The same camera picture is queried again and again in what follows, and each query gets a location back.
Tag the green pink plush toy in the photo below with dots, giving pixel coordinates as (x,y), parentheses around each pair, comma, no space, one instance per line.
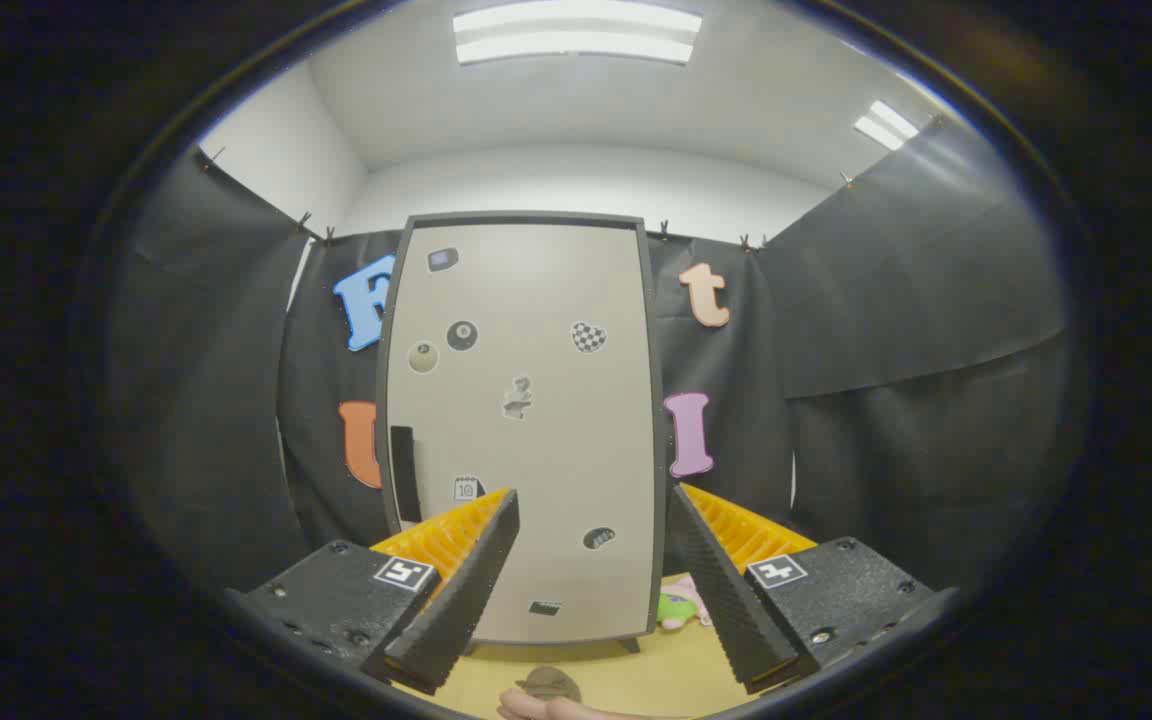
(676,606)

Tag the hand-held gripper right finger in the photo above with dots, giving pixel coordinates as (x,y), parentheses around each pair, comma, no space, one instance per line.
(726,600)

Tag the dark grey shoe cabinet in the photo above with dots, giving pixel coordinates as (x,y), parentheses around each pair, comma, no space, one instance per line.
(659,420)

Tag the brown fluffy shoe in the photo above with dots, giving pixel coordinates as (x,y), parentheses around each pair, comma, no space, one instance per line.
(548,683)

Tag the light grey shoe cabinet door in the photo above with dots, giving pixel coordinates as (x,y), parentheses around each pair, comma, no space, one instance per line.
(536,430)

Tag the long ceiling light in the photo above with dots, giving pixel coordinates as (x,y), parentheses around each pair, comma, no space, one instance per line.
(576,32)

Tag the small ceiling light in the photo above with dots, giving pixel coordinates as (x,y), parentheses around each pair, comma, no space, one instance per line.
(886,125)

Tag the black backdrop cloth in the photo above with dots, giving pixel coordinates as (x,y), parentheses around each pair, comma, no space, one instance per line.
(936,300)

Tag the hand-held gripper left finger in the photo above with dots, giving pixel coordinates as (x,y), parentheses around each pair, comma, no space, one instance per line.
(466,600)

